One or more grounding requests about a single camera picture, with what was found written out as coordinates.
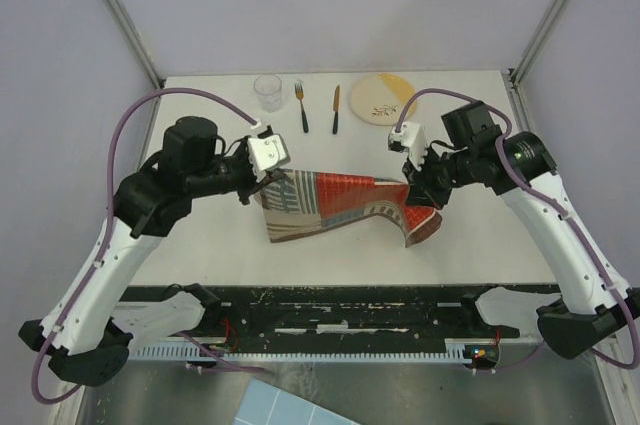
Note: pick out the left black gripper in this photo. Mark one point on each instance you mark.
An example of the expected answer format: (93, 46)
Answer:
(253, 185)

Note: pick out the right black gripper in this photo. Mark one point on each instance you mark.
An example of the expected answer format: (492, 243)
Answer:
(421, 190)

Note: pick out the patchwork patterned placemat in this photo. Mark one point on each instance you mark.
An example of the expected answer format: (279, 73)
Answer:
(302, 204)

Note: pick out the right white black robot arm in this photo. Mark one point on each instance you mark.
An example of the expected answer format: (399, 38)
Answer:
(595, 299)

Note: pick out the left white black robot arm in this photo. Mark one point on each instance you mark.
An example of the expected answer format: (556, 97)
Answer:
(142, 211)

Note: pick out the cream yellow ceramic plate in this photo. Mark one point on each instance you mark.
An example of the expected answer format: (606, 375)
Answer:
(379, 99)

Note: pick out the clear drinking glass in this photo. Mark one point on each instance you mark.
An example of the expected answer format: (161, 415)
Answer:
(268, 89)

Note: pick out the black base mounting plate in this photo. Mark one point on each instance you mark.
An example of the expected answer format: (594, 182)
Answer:
(347, 319)

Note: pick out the blue tiled board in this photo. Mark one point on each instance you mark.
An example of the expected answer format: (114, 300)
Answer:
(264, 404)

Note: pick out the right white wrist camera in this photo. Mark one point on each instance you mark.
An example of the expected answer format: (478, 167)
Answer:
(410, 139)

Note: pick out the green handled fork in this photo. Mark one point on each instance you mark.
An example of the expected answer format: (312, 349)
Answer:
(299, 93)

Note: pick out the aluminium front frame rail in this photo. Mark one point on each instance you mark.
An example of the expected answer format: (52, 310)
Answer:
(155, 321)

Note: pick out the left aluminium frame post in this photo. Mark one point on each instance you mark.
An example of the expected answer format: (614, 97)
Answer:
(133, 40)

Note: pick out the aluminium frame post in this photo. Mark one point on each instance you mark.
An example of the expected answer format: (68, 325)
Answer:
(535, 45)
(133, 40)

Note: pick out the right aluminium frame post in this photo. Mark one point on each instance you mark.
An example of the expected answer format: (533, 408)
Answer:
(535, 45)

